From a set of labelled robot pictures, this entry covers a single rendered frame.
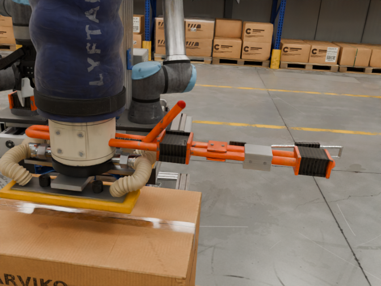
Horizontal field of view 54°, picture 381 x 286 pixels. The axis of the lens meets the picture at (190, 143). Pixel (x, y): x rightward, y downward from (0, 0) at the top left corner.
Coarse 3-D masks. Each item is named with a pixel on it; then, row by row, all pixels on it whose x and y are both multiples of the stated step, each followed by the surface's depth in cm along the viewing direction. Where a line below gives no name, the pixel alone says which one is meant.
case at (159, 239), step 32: (160, 192) 123; (192, 192) 124; (0, 224) 103; (32, 224) 104; (64, 224) 104; (96, 224) 105; (128, 224) 106; (160, 224) 107; (192, 224) 108; (0, 256) 93; (32, 256) 92; (64, 256) 93; (96, 256) 93; (128, 256) 94; (160, 256) 94; (192, 256) 106
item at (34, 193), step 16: (48, 176) 96; (0, 192) 94; (16, 192) 94; (32, 192) 95; (48, 192) 94; (64, 192) 95; (80, 192) 95; (96, 192) 95; (128, 192) 98; (96, 208) 92; (112, 208) 92; (128, 208) 91
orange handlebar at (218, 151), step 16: (32, 128) 102; (48, 128) 103; (112, 144) 98; (128, 144) 98; (144, 144) 97; (192, 144) 100; (208, 144) 98; (224, 144) 99; (224, 160) 96; (240, 160) 95; (272, 160) 94; (288, 160) 94
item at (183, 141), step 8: (160, 136) 97; (168, 136) 101; (176, 136) 101; (184, 136) 101; (192, 136) 100; (160, 144) 94; (168, 144) 94; (176, 144) 94; (184, 144) 96; (160, 152) 96; (168, 152) 96; (176, 152) 95; (184, 152) 95; (160, 160) 96; (168, 160) 96; (176, 160) 95; (184, 160) 95
